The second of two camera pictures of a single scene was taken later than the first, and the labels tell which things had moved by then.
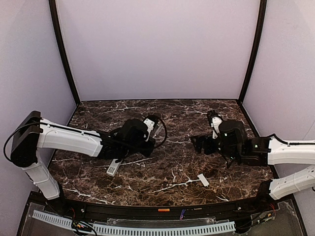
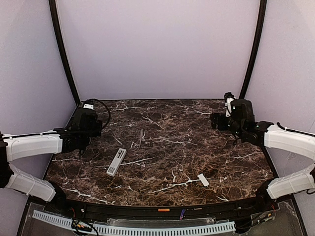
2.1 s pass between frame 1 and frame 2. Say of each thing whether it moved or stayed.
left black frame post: stayed
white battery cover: stayed
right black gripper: moved
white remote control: stayed
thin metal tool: moved
